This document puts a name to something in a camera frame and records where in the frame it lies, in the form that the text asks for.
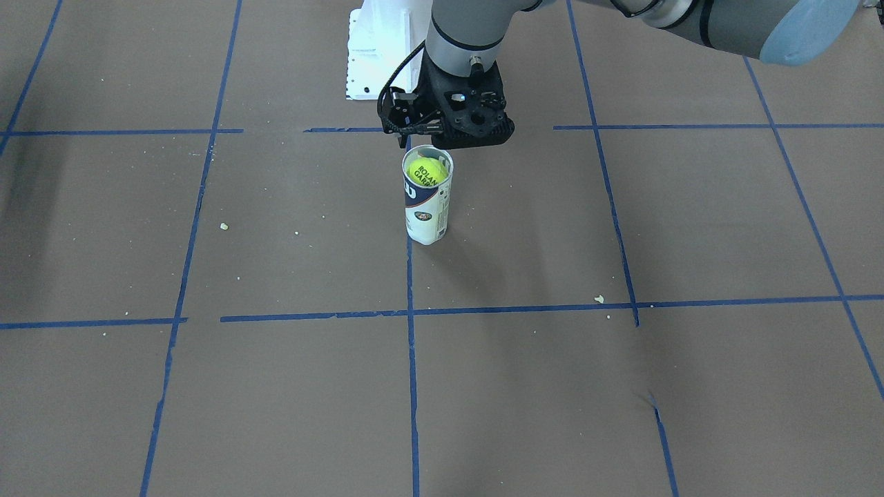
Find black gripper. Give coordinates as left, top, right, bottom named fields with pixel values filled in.
left=378, top=53, right=505, bottom=148

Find yellow Roland Garros tennis ball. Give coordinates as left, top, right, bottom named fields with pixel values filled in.
left=406, top=157, right=448, bottom=188

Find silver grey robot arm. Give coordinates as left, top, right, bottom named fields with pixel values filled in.
left=376, top=1, right=860, bottom=150

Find clear tennis ball can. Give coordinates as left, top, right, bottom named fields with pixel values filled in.
left=401, top=145, right=454, bottom=246

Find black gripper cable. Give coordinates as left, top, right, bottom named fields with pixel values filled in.
left=377, top=40, right=429, bottom=132

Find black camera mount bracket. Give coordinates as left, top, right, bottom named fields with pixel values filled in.
left=433, top=64, right=517, bottom=150

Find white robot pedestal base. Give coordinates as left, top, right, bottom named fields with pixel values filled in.
left=345, top=1, right=432, bottom=101

